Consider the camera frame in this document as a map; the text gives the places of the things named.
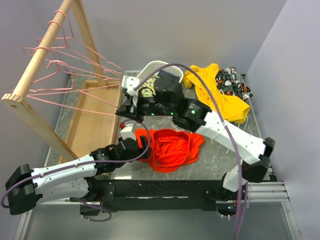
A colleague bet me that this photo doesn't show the white plastic laundry basket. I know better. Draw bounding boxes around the white plastic laundry basket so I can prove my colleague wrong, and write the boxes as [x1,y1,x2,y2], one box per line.
[136,60,184,83]

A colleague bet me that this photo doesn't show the wooden clothes rack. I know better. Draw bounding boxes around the wooden clothes rack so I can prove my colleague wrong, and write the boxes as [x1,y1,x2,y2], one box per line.
[1,0,121,163]

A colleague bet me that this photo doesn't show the lemon print garment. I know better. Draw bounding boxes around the lemon print garment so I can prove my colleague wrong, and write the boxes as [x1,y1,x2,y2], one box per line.
[139,76,158,98]

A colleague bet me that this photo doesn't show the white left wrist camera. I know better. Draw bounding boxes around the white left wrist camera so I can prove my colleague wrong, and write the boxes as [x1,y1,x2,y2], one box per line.
[120,123,137,141]

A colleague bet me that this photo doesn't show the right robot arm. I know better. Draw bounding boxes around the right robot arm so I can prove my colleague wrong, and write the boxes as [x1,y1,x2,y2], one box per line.
[115,75,275,200]

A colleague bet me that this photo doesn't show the yellow garment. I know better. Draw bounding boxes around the yellow garment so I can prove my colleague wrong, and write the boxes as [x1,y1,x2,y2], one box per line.
[190,63,251,124]

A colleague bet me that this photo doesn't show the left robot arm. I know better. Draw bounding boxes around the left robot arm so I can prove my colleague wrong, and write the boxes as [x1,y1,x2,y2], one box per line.
[0,136,151,215]

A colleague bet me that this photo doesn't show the dark navy garment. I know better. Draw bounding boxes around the dark navy garment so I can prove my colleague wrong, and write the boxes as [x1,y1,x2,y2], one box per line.
[157,69,180,82]

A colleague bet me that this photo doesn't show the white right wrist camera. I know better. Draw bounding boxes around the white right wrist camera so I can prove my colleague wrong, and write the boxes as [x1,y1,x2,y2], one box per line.
[120,75,140,107]

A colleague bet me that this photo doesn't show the white drawstring cord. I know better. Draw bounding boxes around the white drawstring cord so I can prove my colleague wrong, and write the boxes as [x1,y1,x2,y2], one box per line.
[224,117,250,155]

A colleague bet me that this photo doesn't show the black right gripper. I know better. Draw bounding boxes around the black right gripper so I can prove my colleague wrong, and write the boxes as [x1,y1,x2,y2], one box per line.
[115,90,175,124]

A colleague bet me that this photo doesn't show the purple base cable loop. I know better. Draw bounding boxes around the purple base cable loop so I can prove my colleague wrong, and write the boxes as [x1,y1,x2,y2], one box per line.
[74,197,113,223]

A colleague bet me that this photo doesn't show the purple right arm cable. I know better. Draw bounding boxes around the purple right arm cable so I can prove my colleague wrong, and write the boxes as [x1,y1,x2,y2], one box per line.
[133,62,245,240]

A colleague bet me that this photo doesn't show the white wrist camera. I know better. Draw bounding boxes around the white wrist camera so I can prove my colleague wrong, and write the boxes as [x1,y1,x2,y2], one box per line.
[120,75,140,107]
[120,123,137,141]

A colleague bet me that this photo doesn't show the orange mesh shorts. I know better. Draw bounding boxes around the orange mesh shorts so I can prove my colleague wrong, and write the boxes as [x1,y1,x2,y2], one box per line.
[141,128,205,173]

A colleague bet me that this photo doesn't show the black white orange patterned garment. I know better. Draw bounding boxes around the black white orange patterned garment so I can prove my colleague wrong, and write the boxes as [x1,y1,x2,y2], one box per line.
[215,67,253,102]

